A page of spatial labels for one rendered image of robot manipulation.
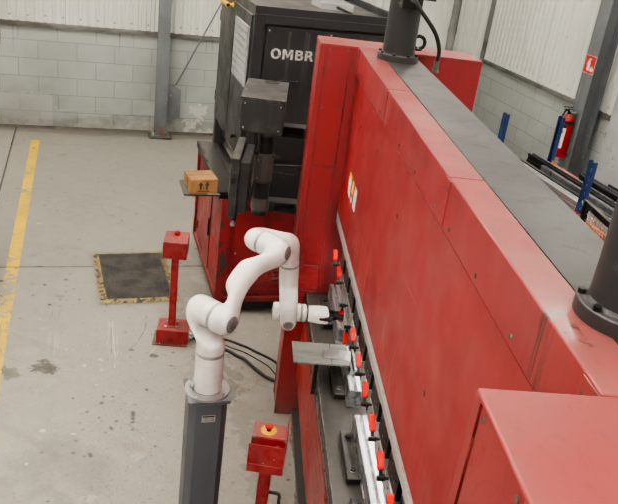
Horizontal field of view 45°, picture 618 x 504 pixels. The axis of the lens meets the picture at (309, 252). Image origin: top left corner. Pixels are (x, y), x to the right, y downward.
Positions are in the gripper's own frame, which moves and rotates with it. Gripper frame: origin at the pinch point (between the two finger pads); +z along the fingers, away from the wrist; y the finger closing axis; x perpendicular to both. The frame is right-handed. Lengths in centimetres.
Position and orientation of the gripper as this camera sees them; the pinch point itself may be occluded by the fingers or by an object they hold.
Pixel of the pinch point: (339, 315)
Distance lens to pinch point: 358.1
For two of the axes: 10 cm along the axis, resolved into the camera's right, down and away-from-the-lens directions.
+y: 0.6, 4.2, -9.1
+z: 9.9, 0.9, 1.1
